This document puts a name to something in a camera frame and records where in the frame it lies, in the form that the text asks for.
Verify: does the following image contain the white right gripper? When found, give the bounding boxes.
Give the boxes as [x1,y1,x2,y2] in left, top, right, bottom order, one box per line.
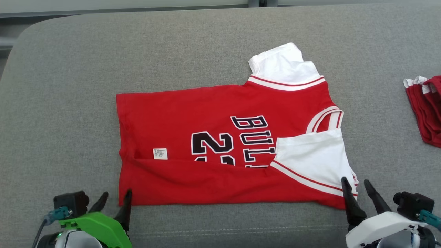
[341,176,428,248]

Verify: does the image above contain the grey partition base rail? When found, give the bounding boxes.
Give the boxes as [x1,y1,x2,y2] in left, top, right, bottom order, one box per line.
[0,3,249,18]

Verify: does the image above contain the red shorts with white stripes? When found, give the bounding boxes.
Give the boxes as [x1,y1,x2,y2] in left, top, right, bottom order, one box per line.
[403,75,441,149]

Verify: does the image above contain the red and white basketball jersey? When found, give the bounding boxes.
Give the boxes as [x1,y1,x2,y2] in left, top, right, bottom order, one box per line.
[116,42,360,210]

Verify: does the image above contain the grey double partition post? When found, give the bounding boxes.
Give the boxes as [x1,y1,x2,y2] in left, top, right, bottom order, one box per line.
[248,0,278,8]

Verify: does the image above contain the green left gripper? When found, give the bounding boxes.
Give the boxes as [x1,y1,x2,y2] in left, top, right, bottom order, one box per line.
[57,188,133,248]

